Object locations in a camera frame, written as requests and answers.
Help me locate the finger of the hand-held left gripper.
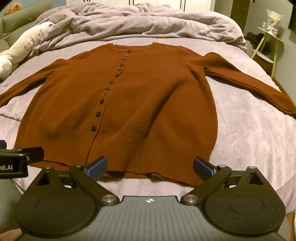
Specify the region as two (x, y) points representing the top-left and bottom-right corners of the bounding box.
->
(0, 146), (45, 166)

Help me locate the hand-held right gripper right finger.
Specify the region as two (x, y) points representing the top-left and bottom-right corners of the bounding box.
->
(180, 156), (265, 206)

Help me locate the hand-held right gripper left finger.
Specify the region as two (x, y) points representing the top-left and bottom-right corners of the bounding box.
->
(36, 156), (119, 206)

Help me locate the brown button cardigan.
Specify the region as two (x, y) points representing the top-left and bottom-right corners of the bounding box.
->
(0, 42), (296, 187)

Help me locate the white plush toy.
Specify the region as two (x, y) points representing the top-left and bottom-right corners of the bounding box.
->
(0, 21), (55, 80)

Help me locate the green sofa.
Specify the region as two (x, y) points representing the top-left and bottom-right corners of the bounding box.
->
(0, 0), (53, 54)

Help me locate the dark cloth heap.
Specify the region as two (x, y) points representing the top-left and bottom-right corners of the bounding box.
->
(245, 32), (264, 47)

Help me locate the orange plush toy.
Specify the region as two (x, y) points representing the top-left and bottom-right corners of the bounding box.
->
(4, 3), (20, 16)

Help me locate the pale round side table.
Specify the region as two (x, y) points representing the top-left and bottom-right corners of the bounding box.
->
(251, 27), (285, 78)

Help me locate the crumpled purple duvet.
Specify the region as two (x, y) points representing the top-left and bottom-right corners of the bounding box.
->
(30, 1), (248, 52)

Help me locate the dark door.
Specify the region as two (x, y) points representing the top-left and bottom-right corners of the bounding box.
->
(230, 0), (249, 33)

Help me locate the wrapped flower bouquet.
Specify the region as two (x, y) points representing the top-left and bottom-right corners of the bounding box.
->
(262, 9), (284, 36)

